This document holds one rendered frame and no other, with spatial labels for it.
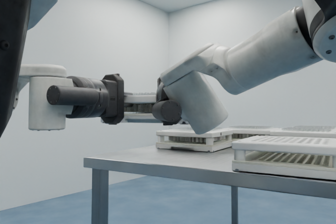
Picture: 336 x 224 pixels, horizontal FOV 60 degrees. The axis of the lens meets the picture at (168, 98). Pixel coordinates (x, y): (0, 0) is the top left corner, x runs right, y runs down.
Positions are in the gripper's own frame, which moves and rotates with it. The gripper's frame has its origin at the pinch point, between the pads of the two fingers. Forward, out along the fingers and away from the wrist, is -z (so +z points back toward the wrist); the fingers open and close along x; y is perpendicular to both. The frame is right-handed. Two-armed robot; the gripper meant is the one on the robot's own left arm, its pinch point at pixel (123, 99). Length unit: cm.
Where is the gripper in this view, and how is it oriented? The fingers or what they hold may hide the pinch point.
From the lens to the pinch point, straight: 76.2
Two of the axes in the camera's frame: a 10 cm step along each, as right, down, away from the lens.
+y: 8.8, -0.3, -4.8
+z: -4.8, -0.3, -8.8
